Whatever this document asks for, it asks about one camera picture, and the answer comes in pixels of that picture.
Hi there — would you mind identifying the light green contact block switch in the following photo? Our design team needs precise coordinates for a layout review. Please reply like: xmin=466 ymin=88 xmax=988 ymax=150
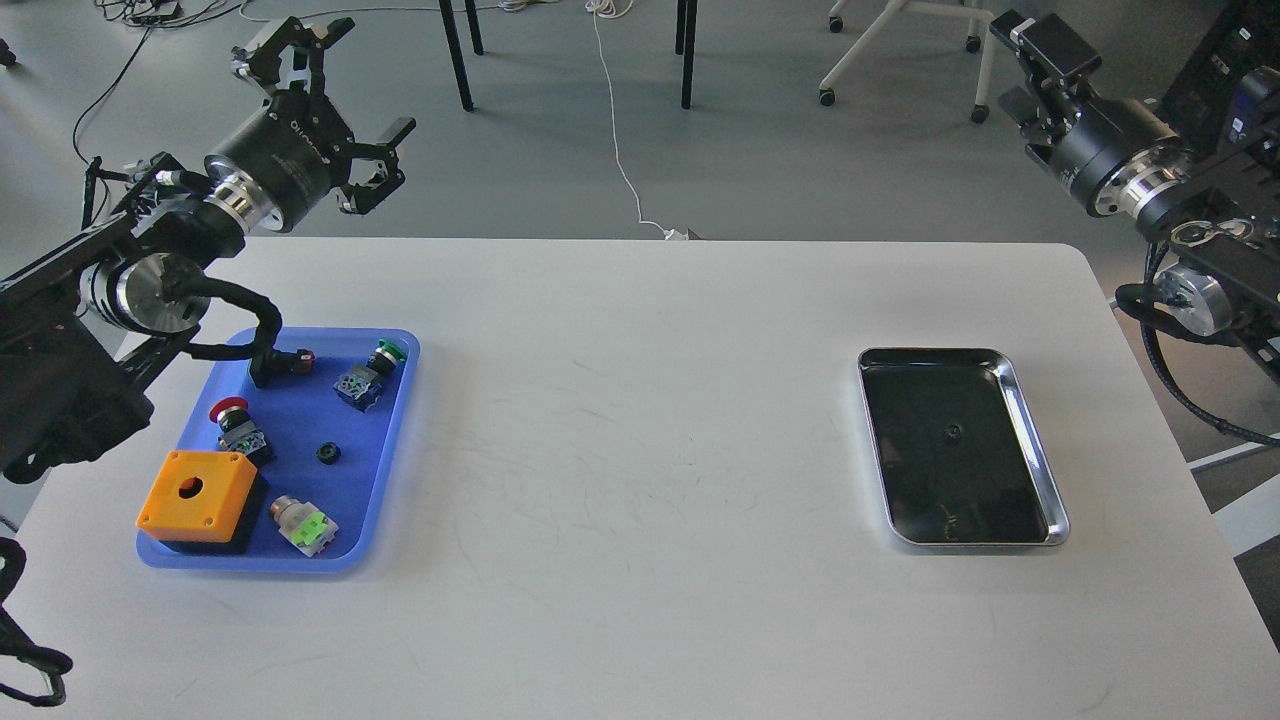
xmin=268 ymin=495 xmax=339 ymax=559

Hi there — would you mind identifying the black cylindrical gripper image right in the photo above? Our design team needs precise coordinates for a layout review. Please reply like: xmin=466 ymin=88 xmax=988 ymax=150
xmin=989 ymin=10 xmax=1190 ymax=218

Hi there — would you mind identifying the red mushroom push button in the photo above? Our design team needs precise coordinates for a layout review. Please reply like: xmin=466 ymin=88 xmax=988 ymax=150
xmin=207 ymin=396 xmax=275 ymax=468

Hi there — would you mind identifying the black table leg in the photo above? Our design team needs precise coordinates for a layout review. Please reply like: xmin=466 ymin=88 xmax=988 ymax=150
xmin=436 ymin=0 xmax=485 ymax=113
xmin=675 ymin=0 xmax=699 ymax=110

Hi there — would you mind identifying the orange and black button box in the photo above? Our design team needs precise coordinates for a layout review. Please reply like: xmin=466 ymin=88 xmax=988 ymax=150
xmin=134 ymin=450 xmax=268 ymax=556

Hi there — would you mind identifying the green push button switch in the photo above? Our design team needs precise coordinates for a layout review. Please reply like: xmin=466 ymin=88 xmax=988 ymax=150
xmin=332 ymin=340 xmax=408 ymax=413

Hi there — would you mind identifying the white floor cable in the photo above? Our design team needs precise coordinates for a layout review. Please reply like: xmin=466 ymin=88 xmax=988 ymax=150
xmin=585 ymin=0 xmax=691 ymax=242

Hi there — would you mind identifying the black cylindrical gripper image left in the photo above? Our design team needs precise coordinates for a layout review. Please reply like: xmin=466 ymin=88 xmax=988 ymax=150
xmin=204 ymin=15 xmax=417 ymax=233

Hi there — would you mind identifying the silver metal tray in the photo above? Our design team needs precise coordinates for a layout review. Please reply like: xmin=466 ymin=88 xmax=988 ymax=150
xmin=858 ymin=347 xmax=1071 ymax=551

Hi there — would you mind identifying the blue plastic tray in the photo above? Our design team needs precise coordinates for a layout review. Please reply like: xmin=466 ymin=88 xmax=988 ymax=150
xmin=134 ymin=327 xmax=421 ymax=574

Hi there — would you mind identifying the black table leg left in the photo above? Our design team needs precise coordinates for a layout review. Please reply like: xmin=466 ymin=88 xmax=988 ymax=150
xmin=436 ymin=0 xmax=485 ymax=113

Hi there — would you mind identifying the black table leg right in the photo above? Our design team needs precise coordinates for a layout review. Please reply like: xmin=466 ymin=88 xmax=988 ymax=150
xmin=675 ymin=0 xmax=699 ymax=110

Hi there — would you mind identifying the black cabinet on casters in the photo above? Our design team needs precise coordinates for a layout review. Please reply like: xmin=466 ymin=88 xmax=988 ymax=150
xmin=1158 ymin=1 xmax=1279 ymax=156

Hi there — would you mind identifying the black selector switch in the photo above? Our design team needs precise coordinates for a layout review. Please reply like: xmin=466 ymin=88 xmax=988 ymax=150
xmin=247 ymin=343 xmax=316 ymax=389

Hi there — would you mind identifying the black floor cable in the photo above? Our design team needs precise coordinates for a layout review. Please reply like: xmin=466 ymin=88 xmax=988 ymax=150
xmin=70 ymin=0 xmax=251 ymax=201

